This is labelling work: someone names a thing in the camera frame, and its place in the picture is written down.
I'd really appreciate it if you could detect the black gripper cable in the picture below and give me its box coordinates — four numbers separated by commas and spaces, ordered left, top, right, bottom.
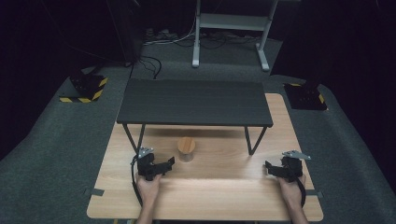
130, 154, 145, 208
297, 176, 308, 209

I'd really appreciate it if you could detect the white floor cable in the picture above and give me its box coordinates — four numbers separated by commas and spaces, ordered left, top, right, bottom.
143, 18, 198, 47

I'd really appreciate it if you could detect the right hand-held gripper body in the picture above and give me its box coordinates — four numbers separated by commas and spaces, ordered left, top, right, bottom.
279, 149, 312, 184

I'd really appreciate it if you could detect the grey metal desk frame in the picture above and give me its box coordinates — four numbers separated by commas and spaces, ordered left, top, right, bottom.
191, 0, 279, 73

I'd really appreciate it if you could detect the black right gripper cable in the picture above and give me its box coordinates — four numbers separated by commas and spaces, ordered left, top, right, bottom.
297, 176, 308, 209

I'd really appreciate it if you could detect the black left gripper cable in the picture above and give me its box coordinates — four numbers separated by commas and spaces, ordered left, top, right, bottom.
130, 154, 145, 208

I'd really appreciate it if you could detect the person's left hand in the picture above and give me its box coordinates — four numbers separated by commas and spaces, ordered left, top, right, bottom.
135, 173, 163, 203

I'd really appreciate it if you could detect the black desk shelf riser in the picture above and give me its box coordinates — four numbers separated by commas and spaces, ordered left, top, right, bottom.
116, 77, 275, 157

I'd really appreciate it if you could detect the black floor cable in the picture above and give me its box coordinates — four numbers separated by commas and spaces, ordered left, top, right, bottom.
136, 55, 163, 80

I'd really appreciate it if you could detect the person's right hand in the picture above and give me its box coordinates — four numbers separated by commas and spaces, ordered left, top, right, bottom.
277, 174, 307, 207

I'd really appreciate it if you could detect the small wooden cylinder block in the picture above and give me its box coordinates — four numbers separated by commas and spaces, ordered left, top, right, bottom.
177, 136, 197, 163

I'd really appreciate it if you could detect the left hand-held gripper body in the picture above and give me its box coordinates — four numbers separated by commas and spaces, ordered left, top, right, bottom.
135, 147, 163, 182

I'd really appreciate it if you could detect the black stand base striped tape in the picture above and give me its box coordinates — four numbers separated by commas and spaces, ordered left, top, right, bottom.
58, 68, 109, 105
283, 79, 329, 112

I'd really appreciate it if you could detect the grey tape strip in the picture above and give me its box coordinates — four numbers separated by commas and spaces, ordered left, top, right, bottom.
305, 189, 325, 199
83, 188, 106, 197

